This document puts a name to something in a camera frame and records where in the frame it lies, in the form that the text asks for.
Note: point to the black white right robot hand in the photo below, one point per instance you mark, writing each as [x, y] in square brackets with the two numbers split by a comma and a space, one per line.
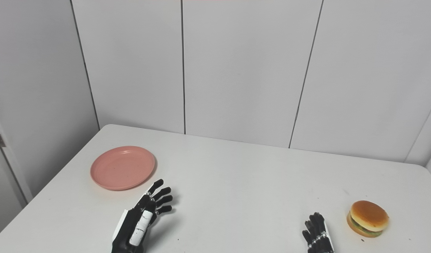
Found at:
[317, 235]

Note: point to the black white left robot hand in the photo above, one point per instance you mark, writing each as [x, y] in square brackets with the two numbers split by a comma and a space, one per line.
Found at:
[129, 228]

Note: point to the toy hamburger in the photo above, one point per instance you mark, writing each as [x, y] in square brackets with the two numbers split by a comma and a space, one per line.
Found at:
[368, 216]

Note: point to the pink round plate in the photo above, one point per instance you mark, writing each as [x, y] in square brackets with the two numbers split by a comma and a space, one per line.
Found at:
[122, 168]

